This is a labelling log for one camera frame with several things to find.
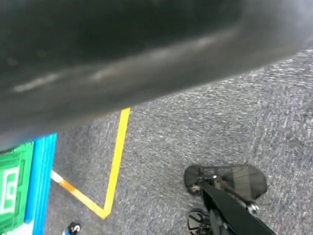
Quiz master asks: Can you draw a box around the yellow floor tape rectangle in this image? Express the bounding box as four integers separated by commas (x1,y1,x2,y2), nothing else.
51,107,131,220

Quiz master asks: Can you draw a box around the green plastic crate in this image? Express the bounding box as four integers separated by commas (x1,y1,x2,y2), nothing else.
0,141,35,235

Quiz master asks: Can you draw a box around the black robot foot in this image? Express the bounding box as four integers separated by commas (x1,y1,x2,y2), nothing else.
183,164,277,235

